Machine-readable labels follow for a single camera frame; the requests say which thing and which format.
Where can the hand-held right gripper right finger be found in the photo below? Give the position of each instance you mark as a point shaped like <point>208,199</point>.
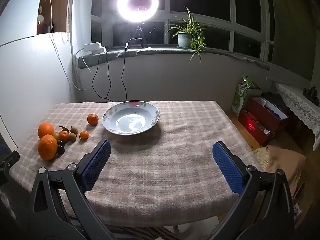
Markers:
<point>228,168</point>

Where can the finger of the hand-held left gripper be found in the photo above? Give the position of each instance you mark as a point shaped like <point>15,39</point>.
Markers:
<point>10,160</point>

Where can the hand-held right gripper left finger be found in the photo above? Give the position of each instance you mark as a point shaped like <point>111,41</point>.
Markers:
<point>97,166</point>

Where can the brown kiwi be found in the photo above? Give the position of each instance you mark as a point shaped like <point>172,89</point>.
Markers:
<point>72,137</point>
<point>73,130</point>

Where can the large orange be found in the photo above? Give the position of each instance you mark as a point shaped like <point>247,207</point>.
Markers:
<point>47,148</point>
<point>46,130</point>

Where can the dark plum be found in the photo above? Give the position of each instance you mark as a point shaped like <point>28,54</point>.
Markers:
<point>61,143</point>
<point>60,150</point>

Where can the mandarin with green leaf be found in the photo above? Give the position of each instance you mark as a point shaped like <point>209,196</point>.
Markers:
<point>64,136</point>

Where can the green apple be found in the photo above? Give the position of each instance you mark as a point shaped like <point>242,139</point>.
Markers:
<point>55,135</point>

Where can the floral rimmed plate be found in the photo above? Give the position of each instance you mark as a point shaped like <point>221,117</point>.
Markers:
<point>130,122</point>

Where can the small mandarin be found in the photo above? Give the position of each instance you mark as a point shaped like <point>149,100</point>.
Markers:
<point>84,135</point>

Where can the red box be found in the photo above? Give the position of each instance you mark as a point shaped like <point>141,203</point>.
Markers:
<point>252,127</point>

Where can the beige cushion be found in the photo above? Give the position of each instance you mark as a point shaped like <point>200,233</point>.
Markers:
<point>282,162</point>

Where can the checked pink tablecloth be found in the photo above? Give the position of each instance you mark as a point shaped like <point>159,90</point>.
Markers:
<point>162,160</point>

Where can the green snack bag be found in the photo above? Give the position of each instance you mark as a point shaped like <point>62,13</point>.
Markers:
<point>238,97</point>

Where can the white lace cloth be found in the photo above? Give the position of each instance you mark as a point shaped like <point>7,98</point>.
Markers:
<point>297,102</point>

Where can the white power strip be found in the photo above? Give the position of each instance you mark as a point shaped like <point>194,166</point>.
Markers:
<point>92,47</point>

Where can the potted spider plant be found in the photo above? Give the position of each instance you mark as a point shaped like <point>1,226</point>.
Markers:
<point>185,40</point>

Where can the black tripod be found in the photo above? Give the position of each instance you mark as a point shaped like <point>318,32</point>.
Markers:
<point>137,31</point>

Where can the wooden shelf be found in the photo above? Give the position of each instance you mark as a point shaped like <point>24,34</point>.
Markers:
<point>62,10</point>

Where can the white window frame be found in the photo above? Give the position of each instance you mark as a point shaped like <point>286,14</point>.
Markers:
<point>200,17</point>

